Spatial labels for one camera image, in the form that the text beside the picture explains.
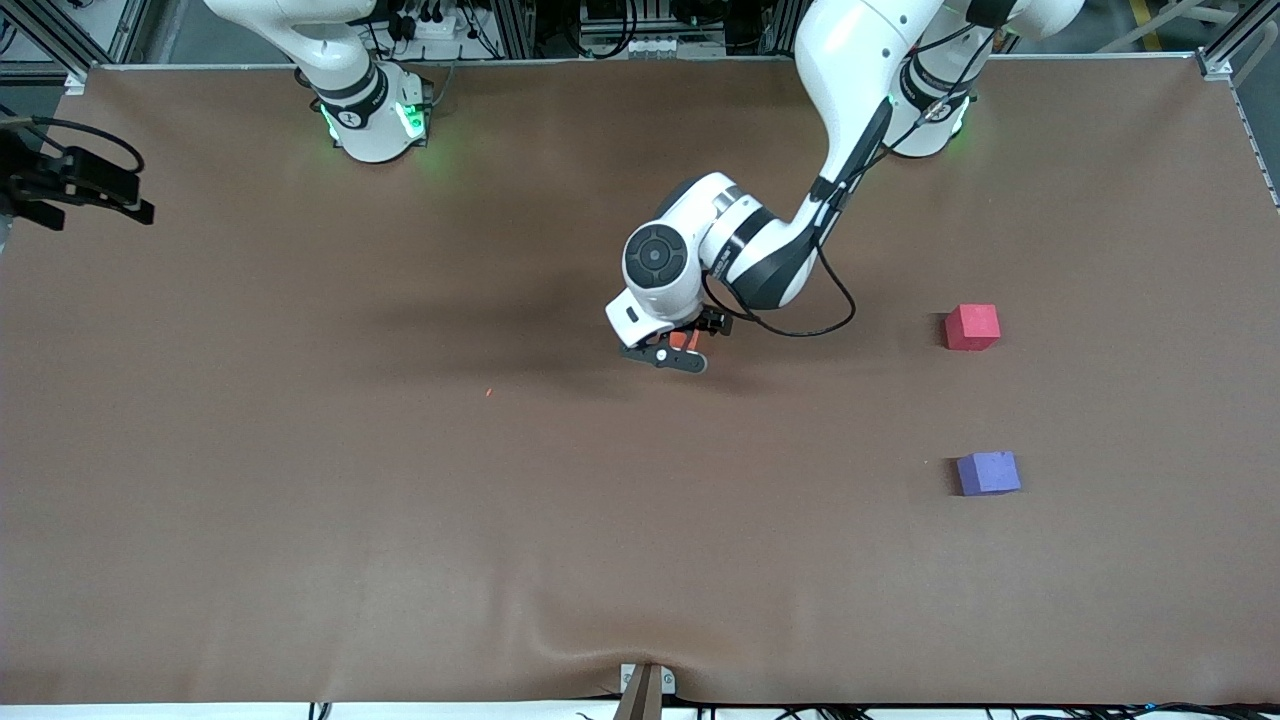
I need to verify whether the aluminium frame strut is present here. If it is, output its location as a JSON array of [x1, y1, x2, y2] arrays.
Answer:
[[1195, 0, 1280, 81], [15, 0, 91, 96]]

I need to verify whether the white power strip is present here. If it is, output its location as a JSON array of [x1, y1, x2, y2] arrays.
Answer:
[[398, 8, 471, 43]]

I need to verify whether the red foam block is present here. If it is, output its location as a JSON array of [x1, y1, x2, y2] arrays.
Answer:
[[945, 304, 1001, 352]]

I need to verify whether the brown table cover mat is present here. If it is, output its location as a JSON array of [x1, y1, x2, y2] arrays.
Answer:
[[0, 55, 1280, 706]]

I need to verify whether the metal table edge clamp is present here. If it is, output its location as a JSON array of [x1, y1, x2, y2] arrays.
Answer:
[[612, 663, 677, 720]]

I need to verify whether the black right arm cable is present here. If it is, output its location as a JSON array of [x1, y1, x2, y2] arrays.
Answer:
[[0, 114, 147, 173]]

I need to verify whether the purple foam block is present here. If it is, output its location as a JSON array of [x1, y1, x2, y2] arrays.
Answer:
[[956, 451, 1023, 497]]

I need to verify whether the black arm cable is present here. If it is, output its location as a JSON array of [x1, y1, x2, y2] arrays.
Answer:
[[0, 114, 147, 173], [700, 20, 1001, 338]]

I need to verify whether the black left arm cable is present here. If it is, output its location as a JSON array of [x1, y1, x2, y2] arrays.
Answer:
[[700, 20, 1001, 338]]

